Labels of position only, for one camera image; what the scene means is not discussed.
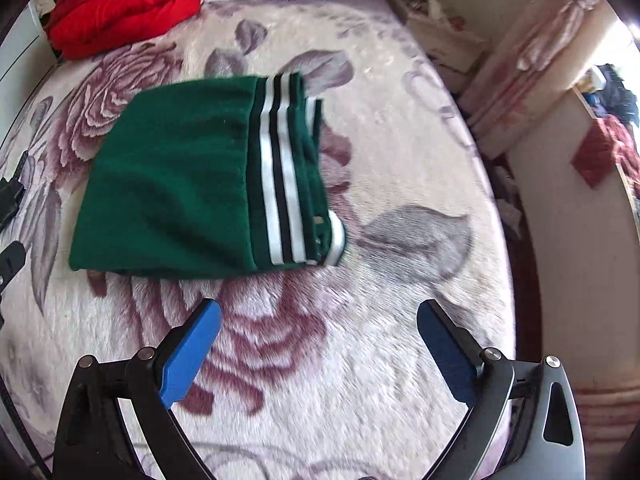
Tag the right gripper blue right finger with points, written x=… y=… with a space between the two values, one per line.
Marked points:
x=458 y=356

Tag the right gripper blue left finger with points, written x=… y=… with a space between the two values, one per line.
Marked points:
x=183 y=351

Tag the green varsity jacket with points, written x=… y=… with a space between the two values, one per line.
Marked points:
x=211 y=178

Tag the clothes pile on sill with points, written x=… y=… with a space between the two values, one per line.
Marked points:
x=609 y=141

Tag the floral bed blanket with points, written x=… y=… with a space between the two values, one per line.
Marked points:
x=318 y=372

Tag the red folded quilt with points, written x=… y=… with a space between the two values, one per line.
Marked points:
x=83 y=28

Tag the pink floral curtain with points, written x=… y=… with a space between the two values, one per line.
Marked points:
x=541 y=56

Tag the white bedside table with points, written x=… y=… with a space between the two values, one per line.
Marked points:
x=442 y=34

